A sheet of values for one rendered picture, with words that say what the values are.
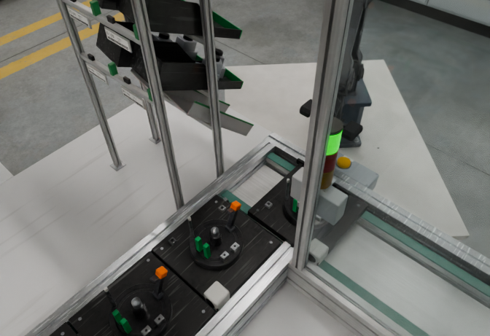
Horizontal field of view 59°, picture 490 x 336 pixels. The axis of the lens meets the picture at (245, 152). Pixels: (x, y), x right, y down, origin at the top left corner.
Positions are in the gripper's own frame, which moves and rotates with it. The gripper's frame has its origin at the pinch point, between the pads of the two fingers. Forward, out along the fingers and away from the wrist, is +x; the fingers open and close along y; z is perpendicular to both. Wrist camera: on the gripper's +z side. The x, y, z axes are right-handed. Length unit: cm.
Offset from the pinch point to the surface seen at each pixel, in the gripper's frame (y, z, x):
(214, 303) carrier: 9, 59, 6
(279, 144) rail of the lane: -12.9, 6.7, 8.9
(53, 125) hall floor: -195, 15, 105
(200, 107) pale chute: -24.3, 27.8, -14.0
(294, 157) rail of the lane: -6.0, 8.0, 9.2
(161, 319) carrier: 4, 70, 4
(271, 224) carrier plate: 5.1, 32.7, 7.8
